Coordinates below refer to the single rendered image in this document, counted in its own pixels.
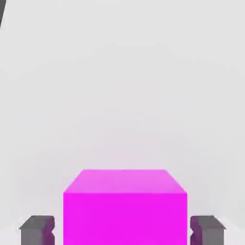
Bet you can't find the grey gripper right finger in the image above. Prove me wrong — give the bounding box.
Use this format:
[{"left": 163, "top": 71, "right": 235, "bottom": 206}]
[{"left": 189, "top": 214, "right": 241, "bottom": 245}]

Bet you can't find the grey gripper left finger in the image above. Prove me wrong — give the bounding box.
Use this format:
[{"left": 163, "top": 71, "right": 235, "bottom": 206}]
[{"left": 4, "top": 215, "right": 56, "bottom": 245}]

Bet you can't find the small magenta cube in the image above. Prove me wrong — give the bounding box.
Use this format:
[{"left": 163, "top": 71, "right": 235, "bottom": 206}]
[{"left": 63, "top": 168, "right": 188, "bottom": 245}]

